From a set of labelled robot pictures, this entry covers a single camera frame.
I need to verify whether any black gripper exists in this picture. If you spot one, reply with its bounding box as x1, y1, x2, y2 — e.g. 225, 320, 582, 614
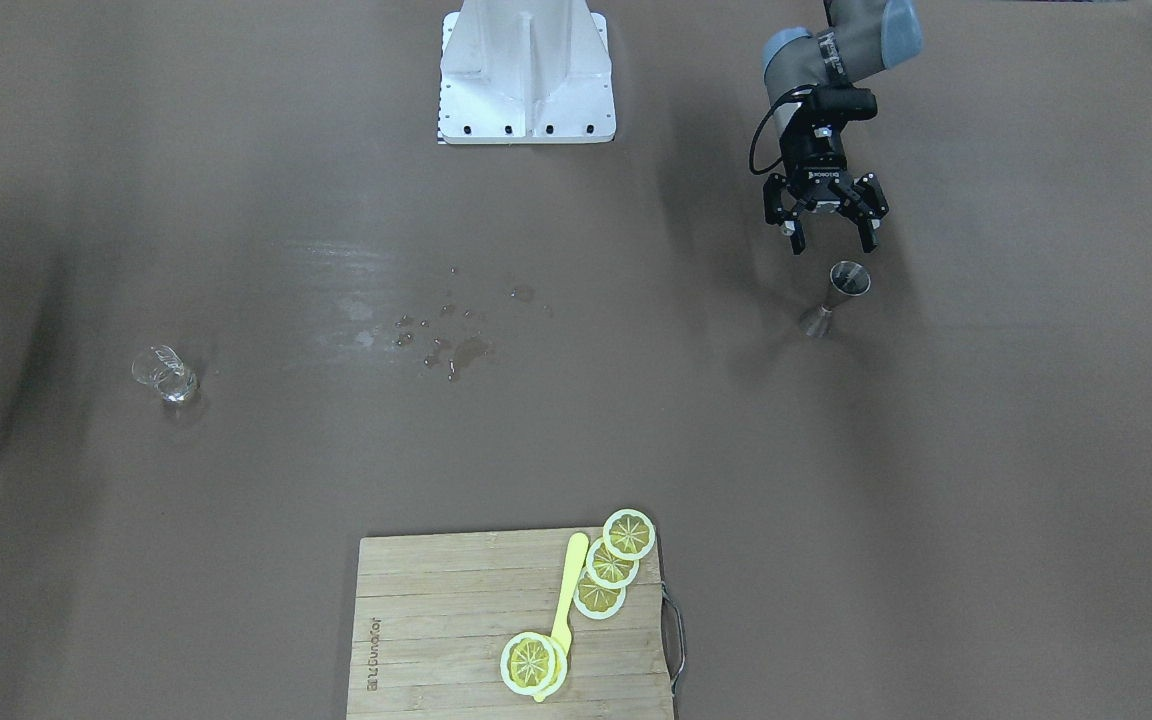
761, 120, 890, 256

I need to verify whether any steel jigger shaker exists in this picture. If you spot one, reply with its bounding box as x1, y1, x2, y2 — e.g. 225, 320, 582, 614
797, 260, 872, 338

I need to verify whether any clear glass measuring cup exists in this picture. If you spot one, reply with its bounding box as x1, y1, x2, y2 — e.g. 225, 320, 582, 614
131, 344, 198, 404

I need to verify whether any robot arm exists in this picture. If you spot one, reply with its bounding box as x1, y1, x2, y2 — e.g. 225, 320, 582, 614
748, 1, 924, 255

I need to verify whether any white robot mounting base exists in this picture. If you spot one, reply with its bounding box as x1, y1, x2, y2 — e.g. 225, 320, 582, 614
435, 1, 617, 146

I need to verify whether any lemon slice top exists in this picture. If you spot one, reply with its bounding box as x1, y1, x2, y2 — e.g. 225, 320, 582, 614
602, 509, 657, 561

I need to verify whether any yellow plastic knife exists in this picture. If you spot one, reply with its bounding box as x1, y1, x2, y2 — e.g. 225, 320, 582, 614
532, 532, 590, 703

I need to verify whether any lemon slice front pair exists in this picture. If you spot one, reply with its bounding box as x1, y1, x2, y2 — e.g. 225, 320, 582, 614
499, 632, 570, 703

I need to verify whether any bamboo cutting board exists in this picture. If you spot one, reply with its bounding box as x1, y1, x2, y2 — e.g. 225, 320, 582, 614
346, 528, 676, 719

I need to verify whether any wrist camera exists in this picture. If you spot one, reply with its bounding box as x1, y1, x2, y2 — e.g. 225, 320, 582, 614
794, 86, 878, 126

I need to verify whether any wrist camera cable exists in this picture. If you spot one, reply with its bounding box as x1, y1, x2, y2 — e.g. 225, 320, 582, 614
748, 85, 817, 177

